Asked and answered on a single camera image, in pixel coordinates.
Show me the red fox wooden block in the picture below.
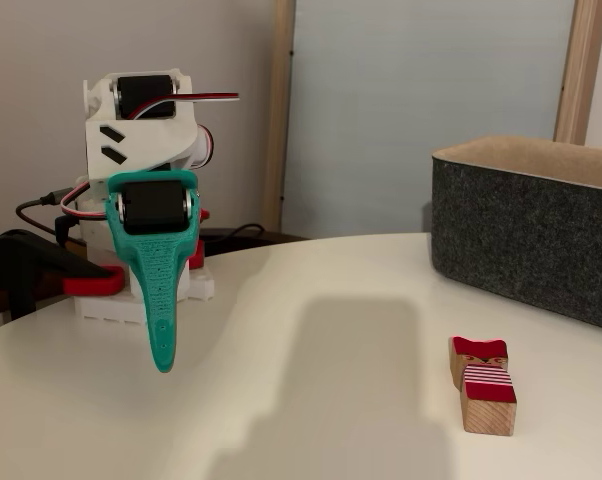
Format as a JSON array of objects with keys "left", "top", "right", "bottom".
[{"left": 449, "top": 335, "right": 518, "bottom": 437}]

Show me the grey felt box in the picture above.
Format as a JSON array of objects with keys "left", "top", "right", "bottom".
[{"left": 430, "top": 134, "right": 602, "bottom": 334}]

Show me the frosted pale panel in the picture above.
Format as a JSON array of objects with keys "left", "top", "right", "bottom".
[{"left": 279, "top": 0, "right": 578, "bottom": 242}]

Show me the thin black cable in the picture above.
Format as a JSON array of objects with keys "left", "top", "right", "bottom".
[{"left": 200, "top": 222, "right": 267, "bottom": 242}]

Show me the black power plug cable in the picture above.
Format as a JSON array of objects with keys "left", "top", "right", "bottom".
[{"left": 54, "top": 214, "right": 80, "bottom": 246}]

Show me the grey plug usb cable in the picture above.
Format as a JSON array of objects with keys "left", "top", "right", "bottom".
[{"left": 15, "top": 188, "right": 77, "bottom": 236}]

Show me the light wooden frame post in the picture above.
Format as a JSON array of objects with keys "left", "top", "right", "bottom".
[
  {"left": 553, "top": 0, "right": 602, "bottom": 146},
  {"left": 259, "top": 0, "right": 298, "bottom": 235}
]

